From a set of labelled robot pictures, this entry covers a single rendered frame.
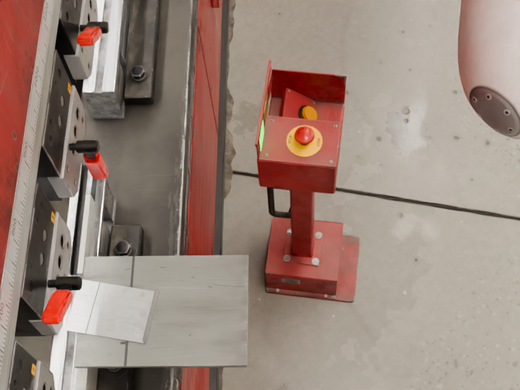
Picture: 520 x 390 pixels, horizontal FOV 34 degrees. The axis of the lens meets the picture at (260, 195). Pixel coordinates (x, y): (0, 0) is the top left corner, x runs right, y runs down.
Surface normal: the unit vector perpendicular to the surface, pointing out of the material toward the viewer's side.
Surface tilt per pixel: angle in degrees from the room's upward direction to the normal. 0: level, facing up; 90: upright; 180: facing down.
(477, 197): 0
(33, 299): 90
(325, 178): 90
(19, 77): 90
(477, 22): 63
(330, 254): 2
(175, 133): 0
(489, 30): 57
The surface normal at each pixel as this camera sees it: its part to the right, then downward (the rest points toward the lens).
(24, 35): 1.00, -0.01
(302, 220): -0.14, 0.89
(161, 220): -0.05, -0.44
